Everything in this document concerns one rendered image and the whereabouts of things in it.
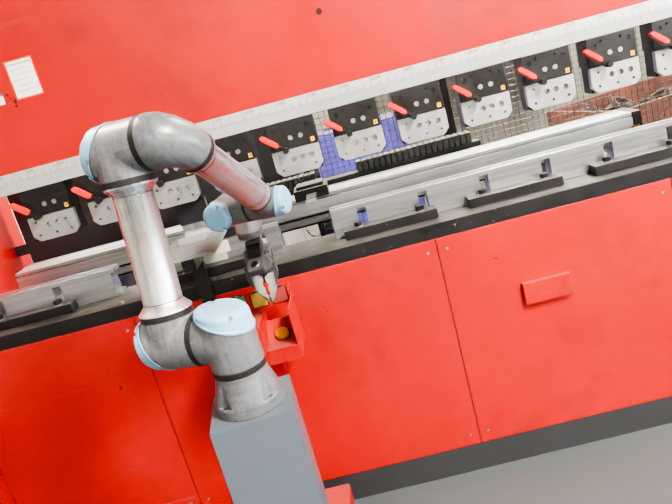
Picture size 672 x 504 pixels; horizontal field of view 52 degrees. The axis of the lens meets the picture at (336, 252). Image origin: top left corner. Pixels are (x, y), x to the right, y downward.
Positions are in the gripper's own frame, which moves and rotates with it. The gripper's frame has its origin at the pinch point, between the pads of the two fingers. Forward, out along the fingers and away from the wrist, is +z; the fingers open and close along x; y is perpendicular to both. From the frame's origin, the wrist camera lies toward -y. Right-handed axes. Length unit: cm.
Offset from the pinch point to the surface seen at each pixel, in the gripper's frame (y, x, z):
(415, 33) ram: 37, -59, -56
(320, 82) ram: 36, -28, -49
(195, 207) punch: 35.2, 20.5, -22.0
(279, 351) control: -6.4, 1.0, 13.6
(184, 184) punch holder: 32.5, 20.6, -30.7
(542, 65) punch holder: 35, -95, -37
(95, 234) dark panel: 84, 75, -9
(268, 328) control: 3.9, 4.0, 10.8
